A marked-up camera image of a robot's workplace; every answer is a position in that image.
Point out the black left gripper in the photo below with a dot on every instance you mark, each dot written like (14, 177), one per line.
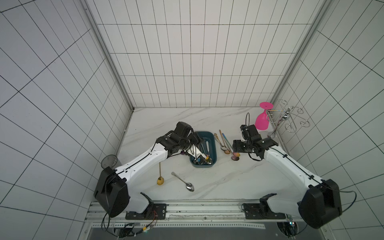
(195, 138)

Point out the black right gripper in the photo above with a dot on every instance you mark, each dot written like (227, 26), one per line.
(237, 145)

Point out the rainbow iridescent spoon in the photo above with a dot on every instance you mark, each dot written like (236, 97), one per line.
(235, 156)

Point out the teal plastic storage box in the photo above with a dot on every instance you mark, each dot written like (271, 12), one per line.
(208, 147)

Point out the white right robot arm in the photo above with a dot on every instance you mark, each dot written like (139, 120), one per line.
(314, 200)

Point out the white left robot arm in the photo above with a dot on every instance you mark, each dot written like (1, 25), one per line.
(112, 190)

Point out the silver spoon in pile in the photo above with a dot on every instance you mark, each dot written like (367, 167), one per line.
(223, 147)

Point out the gold spoon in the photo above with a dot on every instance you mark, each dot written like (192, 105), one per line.
(160, 180)

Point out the silver spoon near front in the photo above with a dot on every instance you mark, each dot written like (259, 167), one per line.
(189, 186)

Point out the pink plastic goblet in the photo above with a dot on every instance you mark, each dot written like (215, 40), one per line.
(262, 121)

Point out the chrome cup rack stand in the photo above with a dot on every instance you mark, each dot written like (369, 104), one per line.
(286, 117)

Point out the grey mesh cup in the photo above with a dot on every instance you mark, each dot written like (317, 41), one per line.
(110, 161)

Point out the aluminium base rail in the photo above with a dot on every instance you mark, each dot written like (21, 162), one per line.
(194, 214)

